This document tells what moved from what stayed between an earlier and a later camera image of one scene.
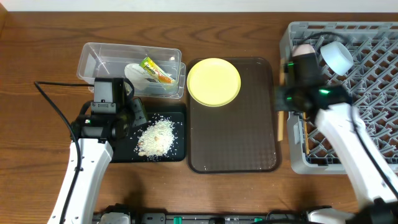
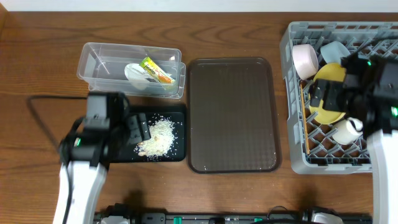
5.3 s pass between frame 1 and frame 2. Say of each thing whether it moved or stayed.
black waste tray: stayed
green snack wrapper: stayed
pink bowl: moved
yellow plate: moved
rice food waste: stayed
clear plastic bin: stayed
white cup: moved
